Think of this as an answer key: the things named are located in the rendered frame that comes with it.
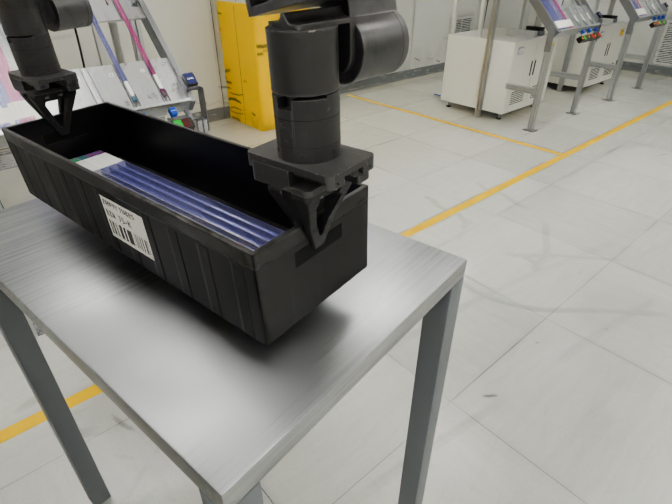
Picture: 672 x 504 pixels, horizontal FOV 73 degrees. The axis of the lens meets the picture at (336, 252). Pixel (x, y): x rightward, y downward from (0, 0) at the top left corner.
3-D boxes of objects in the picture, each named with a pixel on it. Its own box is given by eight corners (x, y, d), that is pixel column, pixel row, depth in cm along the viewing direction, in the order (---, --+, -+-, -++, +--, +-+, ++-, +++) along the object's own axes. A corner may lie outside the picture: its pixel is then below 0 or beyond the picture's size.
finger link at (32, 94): (71, 123, 82) (52, 68, 76) (90, 131, 78) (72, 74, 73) (31, 134, 77) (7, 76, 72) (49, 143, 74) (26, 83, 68)
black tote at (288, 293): (29, 193, 77) (0, 128, 70) (124, 160, 87) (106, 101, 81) (266, 347, 46) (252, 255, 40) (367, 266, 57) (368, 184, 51)
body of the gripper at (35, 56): (52, 75, 77) (35, 27, 73) (81, 85, 72) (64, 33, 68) (10, 83, 73) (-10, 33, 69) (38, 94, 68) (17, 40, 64)
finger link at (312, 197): (305, 218, 52) (299, 137, 46) (356, 238, 48) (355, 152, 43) (261, 244, 47) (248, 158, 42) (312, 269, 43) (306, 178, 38)
